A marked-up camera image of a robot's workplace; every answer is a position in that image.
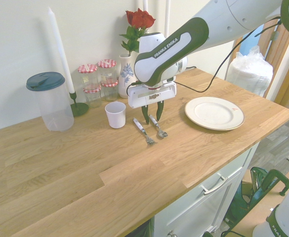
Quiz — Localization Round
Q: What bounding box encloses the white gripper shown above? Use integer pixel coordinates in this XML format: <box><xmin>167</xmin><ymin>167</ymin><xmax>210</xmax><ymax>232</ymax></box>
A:
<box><xmin>127</xmin><ymin>82</ymin><xmax>177</xmax><ymax>126</ymax></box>

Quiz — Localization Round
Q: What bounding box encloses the spoon with white handle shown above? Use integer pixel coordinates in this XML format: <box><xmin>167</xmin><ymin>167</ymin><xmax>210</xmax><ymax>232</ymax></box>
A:
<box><xmin>148</xmin><ymin>114</ymin><xmax>168</xmax><ymax>138</ymax></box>

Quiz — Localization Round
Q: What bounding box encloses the white plate with gold rim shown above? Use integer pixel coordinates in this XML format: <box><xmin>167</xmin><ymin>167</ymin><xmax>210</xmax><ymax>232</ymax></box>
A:
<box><xmin>184</xmin><ymin>96</ymin><xmax>245</xmax><ymax>131</ymax></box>

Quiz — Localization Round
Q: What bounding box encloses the white plastic cup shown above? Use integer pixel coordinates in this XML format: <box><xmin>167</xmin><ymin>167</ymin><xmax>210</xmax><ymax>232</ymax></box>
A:
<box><xmin>104</xmin><ymin>101</ymin><xmax>127</xmax><ymax>129</ymax></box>

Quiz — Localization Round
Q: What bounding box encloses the white vase with blue flower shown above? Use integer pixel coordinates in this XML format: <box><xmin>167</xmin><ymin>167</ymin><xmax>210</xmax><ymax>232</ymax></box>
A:
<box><xmin>118</xmin><ymin>54</ymin><xmax>137</xmax><ymax>99</ymax></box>

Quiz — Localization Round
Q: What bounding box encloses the glass jar red checkered lid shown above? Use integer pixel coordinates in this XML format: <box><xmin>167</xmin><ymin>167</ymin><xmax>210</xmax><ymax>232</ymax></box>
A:
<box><xmin>97</xmin><ymin>59</ymin><xmax>117</xmax><ymax>83</ymax></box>
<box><xmin>78</xmin><ymin>64</ymin><xmax>98</xmax><ymax>87</ymax></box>
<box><xmin>101</xmin><ymin>78</ymin><xmax>120</xmax><ymax>102</ymax></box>
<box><xmin>83</xmin><ymin>84</ymin><xmax>102</xmax><ymax>109</ymax></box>

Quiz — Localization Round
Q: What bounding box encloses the dark green candle holder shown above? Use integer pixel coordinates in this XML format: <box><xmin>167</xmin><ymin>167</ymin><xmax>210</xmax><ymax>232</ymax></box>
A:
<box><xmin>69</xmin><ymin>91</ymin><xmax>89</xmax><ymax>117</ymax></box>

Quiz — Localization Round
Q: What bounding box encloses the red rose with green leaves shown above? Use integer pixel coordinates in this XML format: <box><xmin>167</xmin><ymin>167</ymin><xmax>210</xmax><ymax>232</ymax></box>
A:
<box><xmin>119</xmin><ymin>8</ymin><xmax>157</xmax><ymax>57</ymax></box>

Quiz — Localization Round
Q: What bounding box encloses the clear pitcher with teal lid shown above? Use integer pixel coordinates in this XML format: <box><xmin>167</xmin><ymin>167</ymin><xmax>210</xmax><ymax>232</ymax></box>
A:
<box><xmin>26</xmin><ymin>72</ymin><xmax>75</xmax><ymax>132</ymax></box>

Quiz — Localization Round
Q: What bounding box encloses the green screw clamp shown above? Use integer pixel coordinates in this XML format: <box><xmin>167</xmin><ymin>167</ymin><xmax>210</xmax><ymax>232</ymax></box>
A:
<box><xmin>254</xmin><ymin>158</ymin><xmax>289</xmax><ymax>196</ymax></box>

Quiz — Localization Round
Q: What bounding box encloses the brown wooden board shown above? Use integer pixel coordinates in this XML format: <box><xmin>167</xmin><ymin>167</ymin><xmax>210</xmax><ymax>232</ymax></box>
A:
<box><xmin>229</xmin><ymin>170</ymin><xmax>289</xmax><ymax>237</ymax></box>

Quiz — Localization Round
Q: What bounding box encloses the fork with white handle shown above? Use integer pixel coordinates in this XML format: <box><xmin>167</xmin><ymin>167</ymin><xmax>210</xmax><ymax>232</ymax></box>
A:
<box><xmin>132</xmin><ymin>118</ymin><xmax>157</xmax><ymax>146</ymax></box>

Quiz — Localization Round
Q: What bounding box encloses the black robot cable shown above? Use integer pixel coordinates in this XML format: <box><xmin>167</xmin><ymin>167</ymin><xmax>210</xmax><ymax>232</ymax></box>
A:
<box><xmin>175</xmin><ymin>16</ymin><xmax>283</xmax><ymax>93</ymax></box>

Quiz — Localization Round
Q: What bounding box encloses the metal drawer handle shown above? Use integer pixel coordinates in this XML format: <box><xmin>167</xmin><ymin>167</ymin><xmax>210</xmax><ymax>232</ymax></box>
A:
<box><xmin>200</xmin><ymin>172</ymin><xmax>228</xmax><ymax>196</ymax></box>

